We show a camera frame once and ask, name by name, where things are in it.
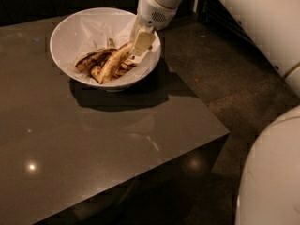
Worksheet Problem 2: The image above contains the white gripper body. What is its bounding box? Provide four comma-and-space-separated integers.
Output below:
137, 0, 177, 30

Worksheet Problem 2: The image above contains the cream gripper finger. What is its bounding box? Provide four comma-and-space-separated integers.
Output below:
129, 16, 143, 42
129, 27, 156, 56

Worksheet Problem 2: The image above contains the yellow spotted banana front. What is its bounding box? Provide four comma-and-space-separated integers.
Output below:
97, 42, 132, 84

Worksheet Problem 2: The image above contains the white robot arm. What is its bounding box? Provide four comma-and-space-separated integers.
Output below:
122, 0, 300, 225

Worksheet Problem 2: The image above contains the dark spotted banana back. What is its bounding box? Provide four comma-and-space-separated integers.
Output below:
75, 48, 116, 71

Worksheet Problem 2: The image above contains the white bowl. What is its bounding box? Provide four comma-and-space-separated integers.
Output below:
50, 7, 161, 91

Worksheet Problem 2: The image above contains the white paper liner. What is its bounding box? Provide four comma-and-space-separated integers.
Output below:
72, 17, 159, 87

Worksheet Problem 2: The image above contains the stainless refrigerator with vent grille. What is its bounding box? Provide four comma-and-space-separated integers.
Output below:
197, 0, 254, 45

